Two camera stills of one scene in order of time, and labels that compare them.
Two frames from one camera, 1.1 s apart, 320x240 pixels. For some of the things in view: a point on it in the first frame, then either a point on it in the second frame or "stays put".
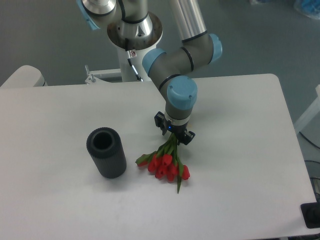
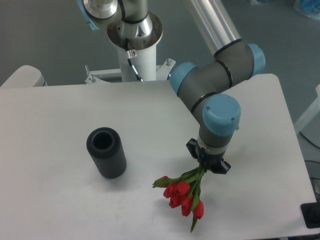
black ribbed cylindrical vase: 106,146 stays put
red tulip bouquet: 163,162 -> 184,192
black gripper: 179,131 -> 213,162
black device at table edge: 310,212 stays put
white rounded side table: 26,76 stays put
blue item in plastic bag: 310,8 stays put
